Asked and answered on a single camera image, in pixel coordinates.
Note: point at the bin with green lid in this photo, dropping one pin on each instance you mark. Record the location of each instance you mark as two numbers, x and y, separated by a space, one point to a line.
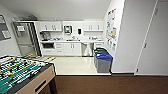
101 52

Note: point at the grey bin blue lid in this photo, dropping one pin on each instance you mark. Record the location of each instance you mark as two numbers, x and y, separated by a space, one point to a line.
104 65

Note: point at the white paper note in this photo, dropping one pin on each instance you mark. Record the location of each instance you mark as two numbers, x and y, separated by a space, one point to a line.
21 28

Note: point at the steel paper towel dispenser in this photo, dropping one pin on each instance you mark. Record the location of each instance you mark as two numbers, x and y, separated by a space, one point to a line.
67 29

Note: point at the small wall poster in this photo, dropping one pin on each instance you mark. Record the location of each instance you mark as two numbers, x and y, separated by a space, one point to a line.
109 44
114 46

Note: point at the black built-in microwave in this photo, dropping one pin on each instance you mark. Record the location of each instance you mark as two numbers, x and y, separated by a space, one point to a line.
47 45

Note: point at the large wall poster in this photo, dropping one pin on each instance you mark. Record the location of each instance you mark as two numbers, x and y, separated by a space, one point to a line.
111 31

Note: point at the white wall cabinet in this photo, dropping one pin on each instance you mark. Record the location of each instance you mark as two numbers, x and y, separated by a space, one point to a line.
93 26
50 26

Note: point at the white double-door base cabinet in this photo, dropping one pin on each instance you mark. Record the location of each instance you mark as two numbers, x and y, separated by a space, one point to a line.
72 49

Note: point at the stainless steel refrigerator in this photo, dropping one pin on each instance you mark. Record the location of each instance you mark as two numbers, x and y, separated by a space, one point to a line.
28 40

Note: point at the framed wall board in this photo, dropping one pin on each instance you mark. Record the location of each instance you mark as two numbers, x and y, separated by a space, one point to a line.
4 30

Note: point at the white door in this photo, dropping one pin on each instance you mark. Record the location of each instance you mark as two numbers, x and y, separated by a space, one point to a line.
156 40

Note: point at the stainless steel dishwasher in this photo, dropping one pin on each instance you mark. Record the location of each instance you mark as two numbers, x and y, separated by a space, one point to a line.
87 50

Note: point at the green foosball table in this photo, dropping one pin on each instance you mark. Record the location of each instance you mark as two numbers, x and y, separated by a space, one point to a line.
20 73

